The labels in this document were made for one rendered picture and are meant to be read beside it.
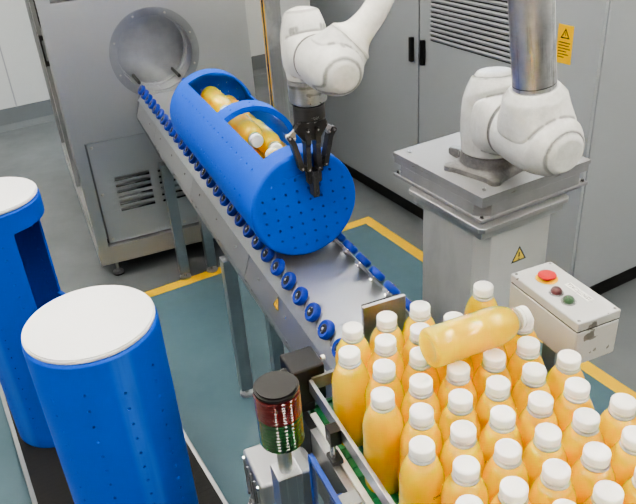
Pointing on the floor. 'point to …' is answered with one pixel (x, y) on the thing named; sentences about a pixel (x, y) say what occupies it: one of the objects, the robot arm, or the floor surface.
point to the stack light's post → (288, 485)
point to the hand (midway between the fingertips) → (314, 182)
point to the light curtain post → (271, 19)
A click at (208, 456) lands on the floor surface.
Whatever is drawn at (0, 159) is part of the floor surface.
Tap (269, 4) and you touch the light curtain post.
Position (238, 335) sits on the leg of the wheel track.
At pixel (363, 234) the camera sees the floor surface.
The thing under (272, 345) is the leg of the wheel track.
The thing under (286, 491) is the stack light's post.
